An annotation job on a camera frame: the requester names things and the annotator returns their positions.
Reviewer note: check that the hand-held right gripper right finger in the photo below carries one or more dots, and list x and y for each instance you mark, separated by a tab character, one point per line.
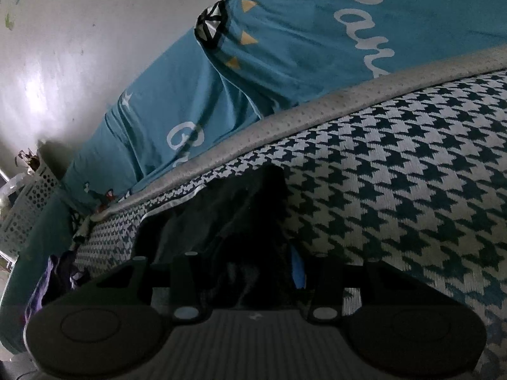
299	271

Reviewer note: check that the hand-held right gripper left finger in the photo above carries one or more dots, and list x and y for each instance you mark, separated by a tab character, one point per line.
188	281

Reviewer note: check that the black garment with red print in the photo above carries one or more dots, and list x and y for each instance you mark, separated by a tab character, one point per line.
237	221

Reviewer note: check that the houndstooth blanket with grey edge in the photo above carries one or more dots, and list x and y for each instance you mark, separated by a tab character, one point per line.
396	174

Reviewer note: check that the purple cloth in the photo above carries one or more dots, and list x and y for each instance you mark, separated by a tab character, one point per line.
47	285

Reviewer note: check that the dark teal cloth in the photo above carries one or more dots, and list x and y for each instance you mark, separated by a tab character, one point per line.
35	253

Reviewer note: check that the white perforated basket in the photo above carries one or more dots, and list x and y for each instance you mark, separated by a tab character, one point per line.
27	209

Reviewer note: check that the white plastic bag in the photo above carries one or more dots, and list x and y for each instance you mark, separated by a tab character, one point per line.
12	190

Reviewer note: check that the blue printed bed sheet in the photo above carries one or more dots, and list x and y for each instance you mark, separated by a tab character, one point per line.
297	67

